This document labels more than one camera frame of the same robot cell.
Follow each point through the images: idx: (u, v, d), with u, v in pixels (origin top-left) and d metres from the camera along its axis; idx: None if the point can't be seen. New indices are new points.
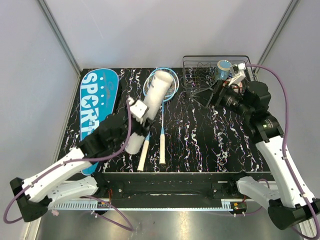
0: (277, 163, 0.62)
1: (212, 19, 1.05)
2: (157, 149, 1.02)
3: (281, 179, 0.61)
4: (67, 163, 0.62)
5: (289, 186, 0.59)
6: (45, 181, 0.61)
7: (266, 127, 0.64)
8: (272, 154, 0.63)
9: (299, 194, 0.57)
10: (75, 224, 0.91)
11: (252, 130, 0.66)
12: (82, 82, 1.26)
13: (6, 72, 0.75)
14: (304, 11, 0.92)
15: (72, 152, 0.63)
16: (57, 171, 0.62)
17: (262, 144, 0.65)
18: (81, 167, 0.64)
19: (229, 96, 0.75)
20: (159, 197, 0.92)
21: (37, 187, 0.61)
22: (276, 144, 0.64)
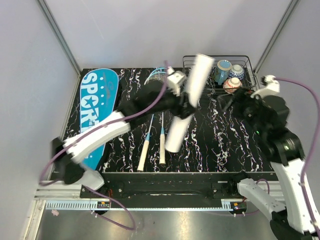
0: (291, 187, 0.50)
1: (212, 19, 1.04)
2: (157, 149, 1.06)
3: (291, 201, 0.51)
4: (108, 125, 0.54)
5: (303, 215, 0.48)
6: (88, 140, 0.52)
7: (288, 148, 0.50)
8: (288, 178, 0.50)
9: (310, 221, 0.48)
10: (75, 224, 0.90)
11: (270, 149, 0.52)
12: (82, 82, 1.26)
13: (6, 71, 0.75)
14: (303, 11, 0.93)
15: (114, 114, 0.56)
16: (99, 132, 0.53)
17: (279, 166, 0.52)
18: (122, 130, 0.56)
19: (246, 106, 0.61)
20: (159, 197, 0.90)
21: (80, 146, 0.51)
22: (294, 166, 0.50)
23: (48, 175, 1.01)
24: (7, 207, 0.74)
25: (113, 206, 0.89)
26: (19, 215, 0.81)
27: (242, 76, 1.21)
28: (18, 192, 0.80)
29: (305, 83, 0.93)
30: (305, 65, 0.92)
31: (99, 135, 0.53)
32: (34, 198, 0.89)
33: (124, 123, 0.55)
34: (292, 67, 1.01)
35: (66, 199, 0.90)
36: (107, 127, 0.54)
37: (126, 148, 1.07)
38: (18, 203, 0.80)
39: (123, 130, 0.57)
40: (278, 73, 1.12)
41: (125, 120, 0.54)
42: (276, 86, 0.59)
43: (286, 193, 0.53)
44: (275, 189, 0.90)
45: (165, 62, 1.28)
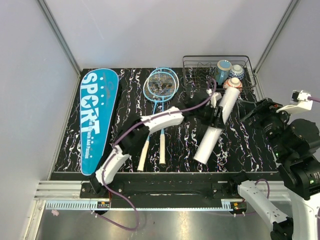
0: (307, 219, 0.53)
1: (211, 19, 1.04)
2: (157, 149, 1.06)
3: (303, 229, 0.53)
4: (171, 114, 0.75)
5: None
6: (156, 121, 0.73)
7: (313, 182, 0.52)
8: (306, 209, 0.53)
9: None
10: (75, 223, 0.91)
11: (293, 180, 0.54)
12: (82, 82, 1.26)
13: (6, 71, 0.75)
14: (303, 11, 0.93)
15: (175, 107, 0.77)
16: (165, 117, 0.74)
17: (299, 197, 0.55)
18: (178, 120, 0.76)
19: (270, 122, 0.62)
20: (159, 197, 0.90)
21: (152, 123, 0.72)
22: (316, 200, 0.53)
23: (48, 176, 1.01)
24: (7, 206, 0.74)
25: (113, 206, 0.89)
26: (19, 215, 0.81)
27: (242, 76, 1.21)
28: (18, 192, 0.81)
29: (304, 83, 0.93)
30: (305, 65, 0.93)
31: (163, 120, 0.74)
32: (34, 198, 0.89)
33: (181, 116, 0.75)
34: (291, 68, 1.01)
35: (66, 199, 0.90)
36: (170, 116, 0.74)
37: None
38: (19, 203, 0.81)
39: (177, 122, 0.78)
40: (277, 73, 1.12)
41: (181, 114, 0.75)
42: (309, 104, 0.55)
43: (298, 221, 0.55)
44: (275, 189, 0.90)
45: (165, 62, 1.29)
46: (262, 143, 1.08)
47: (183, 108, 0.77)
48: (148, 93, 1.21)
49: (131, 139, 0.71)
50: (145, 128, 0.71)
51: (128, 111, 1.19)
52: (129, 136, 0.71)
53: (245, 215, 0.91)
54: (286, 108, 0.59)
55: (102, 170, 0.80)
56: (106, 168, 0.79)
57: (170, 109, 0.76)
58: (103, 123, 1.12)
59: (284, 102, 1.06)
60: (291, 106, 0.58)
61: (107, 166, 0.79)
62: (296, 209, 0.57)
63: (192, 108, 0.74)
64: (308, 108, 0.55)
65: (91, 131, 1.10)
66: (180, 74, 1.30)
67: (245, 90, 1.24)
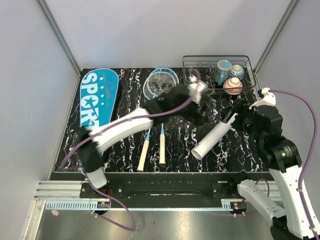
0: (289, 194, 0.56)
1: (211, 19, 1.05)
2: (157, 149, 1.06)
3: (290, 206, 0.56)
4: (133, 120, 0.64)
5: (302, 220, 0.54)
6: (113, 130, 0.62)
7: (285, 155, 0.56)
8: (287, 184, 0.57)
9: (309, 226, 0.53)
10: (74, 224, 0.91)
11: (268, 156, 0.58)
12: (82, 82, 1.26)
13: (6, 72, 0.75)
14: (302, 11, 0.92)
15: (139, 111, 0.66)
16: (125, 124, 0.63)
17: (278, 173, 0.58)
18: (143, 126, 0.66)
19: (246, 117, 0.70)
20: (159, 197, 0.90)
21: (106, 135, 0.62)
22: (293, 173, 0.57)
23: (48, 175, 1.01)
24: (7, 207, 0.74)
25: (113, 206, 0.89)
26: (20, 215, 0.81)
27: (242, 76, 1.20)
28: (19, 192, 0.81)
29: (303, 83, 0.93)
30: (305, 66, 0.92)
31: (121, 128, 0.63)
32: (34, 198, 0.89)
33: (146, 120, 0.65)
34: (290, 68, 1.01)
35: (66, 199, 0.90)
36: (133, 122, 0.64)
37: (126, 148, 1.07)
38: (19, 203, 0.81)
39: (145, 126, 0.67)
40: (277, 73, 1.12)
41: (146, 118, 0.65)
42: (273, 99, 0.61)
43: (285, 200, 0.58)
44: (275, 189, 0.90)
45: (165, 62, 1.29)
46: None
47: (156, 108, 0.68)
48: (148, 93, 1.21)
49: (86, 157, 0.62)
50: (96, 142, 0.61)
51: (129, 111, 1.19)
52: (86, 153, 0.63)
53: (245, 215, 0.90)
54: (256, 104, 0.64)
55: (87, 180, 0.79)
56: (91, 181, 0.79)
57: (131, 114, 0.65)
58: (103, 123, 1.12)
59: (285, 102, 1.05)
60: (261, 102, 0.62)
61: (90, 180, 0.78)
62: (280, 188, 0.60)
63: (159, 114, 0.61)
64: (273, 103, 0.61)
65: None
66: (180, 74, 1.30)
67: (245, 90, 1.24)
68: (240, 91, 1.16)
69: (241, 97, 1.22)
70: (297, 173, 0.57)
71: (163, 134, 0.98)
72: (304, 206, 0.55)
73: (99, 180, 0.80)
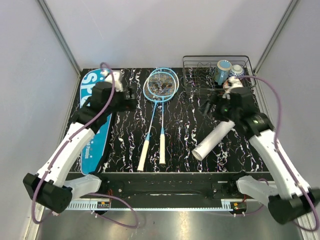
0: (269, 155, 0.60)
1: (211, 19, 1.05)
2: (157, 149, 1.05)
3: (275, 170, 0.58)
4: (73, 138, 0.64)
5: (286, 178, 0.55)
6: (62, 156, 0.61)
7: (257, 122, 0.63)
8: (264, 147, 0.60)
9: (294, 184, 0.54)
10: (74, 224, 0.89)
11: (244, 127, 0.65)
12: (82, 82, 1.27)
13: (6, 72, 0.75)
14: (301, 11, 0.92)
15: (73, 128, 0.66)
16: (67, 148, 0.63)
17: (255, 139, 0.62)
18: (85, 139, 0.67)
19: (222, 105, 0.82)
20: (159, 197, 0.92)
21: (55, 169, 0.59)
22: (267, 136, 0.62)
23: None
24: (7, 207, 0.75)
25: (113, 206, 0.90)
26: (20, 215, 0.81)
27: (242, 76, 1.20)
28: (19, 192, 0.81)
29: (302, 82, 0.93)
30: (304, 66, 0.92)
31: (71, 149, 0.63)
32: None
33: (87, 131, 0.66)
34: (290, 68, 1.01)
35: None
36: (76, 139, 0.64)
37: (126, 148, 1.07)
38: (19, 203, 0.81)
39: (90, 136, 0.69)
40: (277, 73, 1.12)
41: (86, 128, 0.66)
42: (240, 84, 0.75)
43: (270, 167, 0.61)
44: None
45: (165, 62, 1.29)
46: None
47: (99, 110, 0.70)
48: (148, 93, 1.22)
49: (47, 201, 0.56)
50: (49, 182, 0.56)
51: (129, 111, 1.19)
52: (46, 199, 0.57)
53: (245, 215, 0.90)
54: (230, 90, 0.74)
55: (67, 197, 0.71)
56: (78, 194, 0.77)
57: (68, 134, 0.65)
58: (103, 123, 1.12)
59: (285, 102, 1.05)
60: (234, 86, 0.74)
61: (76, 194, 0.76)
62: (264, 158, 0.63)
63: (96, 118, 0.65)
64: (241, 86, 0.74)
65: None
66: (180, 74, 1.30)
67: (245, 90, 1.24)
68: (240, 91, 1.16)
69: None
70: (271, 137, 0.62)
71: (163, 134, 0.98)
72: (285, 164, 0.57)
73: (88, 189, 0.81)
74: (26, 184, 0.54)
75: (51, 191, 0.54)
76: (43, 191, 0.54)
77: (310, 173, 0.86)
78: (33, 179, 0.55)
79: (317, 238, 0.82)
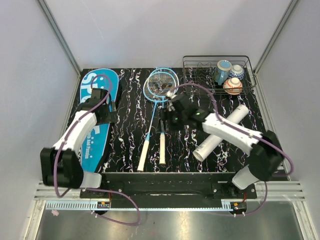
0: (220, 129, 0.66)
1: (211, 20, 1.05)
2: (157, 149, 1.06)
3: (231, 137, 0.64)
4: (81, 119, 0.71)
5: (241, 136, 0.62)
6: (75, 132, 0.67)
7: (198, 114, 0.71)
8: (213, 125, 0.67)
9: (249, 136, 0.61)
10: (74, 224, 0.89)
11: (194, 123, 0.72)
12: (82, 82, 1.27)
13: (6, 72, 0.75)
14: (301, 11, 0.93)
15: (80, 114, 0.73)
16: (78, 126, 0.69)
17: (205, 127, 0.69)
18: (90, 121, 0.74)
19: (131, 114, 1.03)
20: (159, 197, 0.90)
21: (70, 141, 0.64)
22: (211, 117, 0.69)
23: None
24: (8, 207, 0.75)
25: (113, 206, 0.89)
26: (20, 215, 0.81)
27: (242, 76, 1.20)
28: (19, 193, 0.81)
29: (301, 82, 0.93)
30: (303, 66, 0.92)
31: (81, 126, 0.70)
32: (34, 198, 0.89)
33: (91, 114, 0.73)
34: (290, 68, 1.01)
35: (66, 199, 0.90)
36: (84, 119, 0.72)
37: (126, 148, 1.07)
38: (19, 204, 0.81)
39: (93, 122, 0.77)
40: (277, 73, 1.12)
41: (92, 113, 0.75)
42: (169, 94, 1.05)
43: (228, 138, 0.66)
44: (272, 189, 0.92)
45: (165, 62, 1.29)
46: None
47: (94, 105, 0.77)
48: (148, 93, 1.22)
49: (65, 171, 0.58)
50: (67, 152, 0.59)
51: (129, 111, 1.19)
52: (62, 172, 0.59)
53: (245, 215, 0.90)
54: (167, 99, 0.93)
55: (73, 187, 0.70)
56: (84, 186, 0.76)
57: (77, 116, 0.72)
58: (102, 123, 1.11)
59: (285, 102, 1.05)
60: None
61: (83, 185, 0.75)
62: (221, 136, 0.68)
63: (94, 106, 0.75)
64: None
65: (91, 131, 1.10)
66: (180, 74, 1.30)
67: (245, 90, 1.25)
68: (240, 91, 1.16)
69: (241, 97, 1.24)
70: (214, 116, 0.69)
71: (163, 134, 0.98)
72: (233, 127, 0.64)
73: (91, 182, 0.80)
74: (45, 154, 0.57)
75: (71, 156, 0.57)
76: (62, 159, 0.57)
77: (310, 173, 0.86)
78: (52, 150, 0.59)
79: (317, 238, 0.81)
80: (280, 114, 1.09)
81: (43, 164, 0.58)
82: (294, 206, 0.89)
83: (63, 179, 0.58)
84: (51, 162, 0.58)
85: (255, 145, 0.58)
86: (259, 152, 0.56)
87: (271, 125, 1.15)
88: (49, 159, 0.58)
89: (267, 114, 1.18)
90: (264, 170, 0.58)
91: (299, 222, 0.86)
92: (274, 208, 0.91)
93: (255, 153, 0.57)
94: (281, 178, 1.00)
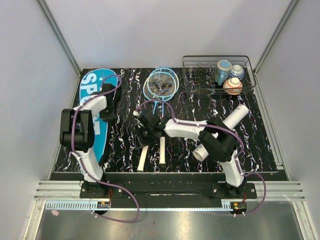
0: (177, 129, 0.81)
1: (211, 19, 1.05)
2: (157, 149, 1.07)
3: (187, 132, 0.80)
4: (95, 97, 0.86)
5: (192, 129, 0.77)
6: (89, 105, 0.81)
7: (161, 123, 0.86)
8: (171, 128, 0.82)
9: (197, 127, 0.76)
10: (74, 224, 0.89)
11: (159, 133, 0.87)
12: (83, 82, 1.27)
13: (6, 72, 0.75)
14: (301, 11, 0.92)
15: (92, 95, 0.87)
16: (92, 101, 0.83)
17: (167, 132, 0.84)
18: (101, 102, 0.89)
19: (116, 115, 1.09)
20: (159, 197, 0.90)
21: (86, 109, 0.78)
22: (169, 122, 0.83)
23: (48, 175, 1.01)
24: (8, 207, 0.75)
25: (113, 206, 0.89)
26: (20, 215, 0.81)
27: (242, 76, 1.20)
28: (19, 192, 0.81)
29: (301, 82, 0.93)
30: (302, 66, 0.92)
31: (94, 102, 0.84)
32: (34, 198, 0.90)
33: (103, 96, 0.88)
34: (290, 67, 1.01)
35: (66, 199, 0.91)
36: (97, 98, 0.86)
37: (126, 148, 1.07)
38: (19, 204, 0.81)
39: (103, 104, 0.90)
40: (277, 73, 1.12)
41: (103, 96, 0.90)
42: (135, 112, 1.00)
43: (187, 134, 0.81)
44: (272, 189, 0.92)
45: (165, 62, 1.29)
46: (262, 143, 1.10)
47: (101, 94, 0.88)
48: (148, 93, 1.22)
49: (82, 129, 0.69)
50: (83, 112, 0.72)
51: (129, 112, 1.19)
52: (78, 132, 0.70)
53: (245, 215, 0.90)
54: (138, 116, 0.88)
55: (79, 159, 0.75)
56: (88, 170, 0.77)
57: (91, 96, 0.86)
58: (103, 123, 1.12)
59: (285, 101, 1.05)
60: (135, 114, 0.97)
61: (86, 167, 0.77)
62: (182, 134, 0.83)
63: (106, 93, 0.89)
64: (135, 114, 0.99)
65: None
66: (180, 74, 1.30)
67: (245, 90, 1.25)
68: (240, 91, 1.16)
69: (241, 97, 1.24)
70: (172, 121, 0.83)
71: (146, 145, 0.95)
72: (186, 124, 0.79)
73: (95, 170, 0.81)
74: (65, 112, 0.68)
75: (89, 114, 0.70)
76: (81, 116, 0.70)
77: (310, 173, 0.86)
78: (71, 110, 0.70)
79: (317, 238, 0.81)
80: (280, 114, 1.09)
81: (62, 121, 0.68)
82: (294, 205, 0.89)
83: (78, 137, 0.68)
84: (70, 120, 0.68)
85: (201, 132, 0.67)
86: (205, 136, 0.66)
87: (271, 125, 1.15)
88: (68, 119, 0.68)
89: (267, 114, 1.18)
90: (218, 152, 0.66)
91: (299, 222, 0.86)
92: (274, 208, 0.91)
93: (203, 138, 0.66)
94: (282, 178, 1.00)
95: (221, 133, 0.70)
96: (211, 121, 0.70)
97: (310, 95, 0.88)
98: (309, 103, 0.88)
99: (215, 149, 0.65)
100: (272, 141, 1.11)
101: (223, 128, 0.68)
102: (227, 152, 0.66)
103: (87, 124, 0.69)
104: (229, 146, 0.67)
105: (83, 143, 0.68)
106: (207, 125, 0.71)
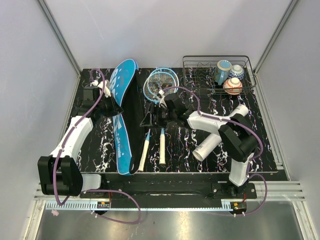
0: (202, 122, 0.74)
1: (211, 19, 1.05)
2: (157, 149, 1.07)
3: (210, 126, 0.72)
4: (77, 125, 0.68)
5: (214, 122, 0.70)
6: (70, 144, 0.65)
7: (185, 114, 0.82)
8: (196, 119, 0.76)
9: (220, 120, 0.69)
10: (74, 224, 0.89)
11: (182, 122, 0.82)
12: (110, 82, 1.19)
13: (5, 72, 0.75)
14: (301, 12, 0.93)
15: (74, 118, 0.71)
16: (74, 133, 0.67)
17: (190, 123, 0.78)
18: (86, 129, 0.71)
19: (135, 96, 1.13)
20: (159, 197, 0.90)
21: (67, 148, 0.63)
22: (194, 115, 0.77)
23: None
24: (7, 207, 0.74)
25: (113, 206, 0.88)
26: (20, 215, 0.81)
27: (242, 76, 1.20)
28: (19, 192, 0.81)
29: (300, 82, 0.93)
30: (302, 66, 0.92)
31: (76, 135, 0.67)
32: (34, 198, 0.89)
33: (87, 121, 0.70)
34: (289, 68, 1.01)
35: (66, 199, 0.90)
36: (79, 126, 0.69)
37: None
38: (18, 204, 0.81)
39: (89, 128, 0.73)
40: (277, 73, 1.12)
41: (86, 117, 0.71)
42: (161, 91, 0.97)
43: (209, 128, 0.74)
44: (273, 189, 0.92)
45: (165, 62, 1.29)
46: (262, 143, 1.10)
47: (84, 112, 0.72)
48: (148, 93, 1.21)
49: (65, 180, 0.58)
50: (66, 157, 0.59)
51: None
52: (61, 180, 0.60)
53: (245, 215, 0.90)
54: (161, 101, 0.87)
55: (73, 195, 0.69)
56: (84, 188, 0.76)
57: (72, 122, 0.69)
58: (123, 116, 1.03)
59: (285, 102, 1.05)
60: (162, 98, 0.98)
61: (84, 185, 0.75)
62: (205, 128, 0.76)
63: (91, 108, 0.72)
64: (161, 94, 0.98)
65: (118, 131, 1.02)
66: (180, 74, 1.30)
67: (245, 90, 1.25)
68: (240, 91, 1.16)
69: (241, 97, 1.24)
70: (196, 113, 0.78)
71: (146, 141, 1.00)
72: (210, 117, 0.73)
73: (91, 184, 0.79)
74: (42, 164, 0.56)
75: (70, 163, 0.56)
76: (61, 166, 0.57)
77: (310, 173, 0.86)
78: (49, 158, 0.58)
79: (317, 238, 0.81)
80: (280, 114, 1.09)
81: (41, 175, 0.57)
82: (294, 205, 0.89)
83: (63, 187, 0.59)
84: (49, 172, 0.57)
85: (222, 126, 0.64)
86: (226, 130, 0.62)
87: (271, 125, 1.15)
88: (47, 170, 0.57)
89: (267, 114, 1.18)
90: (235, 149, 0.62)
91: (299, 222, 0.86)
92: (274, 208, 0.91)
93: (223, 132, 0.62)
94: (282, 178, 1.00)
95: (243, 132, 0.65)
96: (235, 118, 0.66)
97: (310, 95, 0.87)
98: (309, 103, 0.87)
99: (234, 145, 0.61)
100: (272, 141, 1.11)
101: (247, 127, 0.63)
102: (245, 152, 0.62)
103: (70, 176, 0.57)
104: (249, 147, 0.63)
105: (68, 191, 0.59)
106: (230, 120, 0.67)
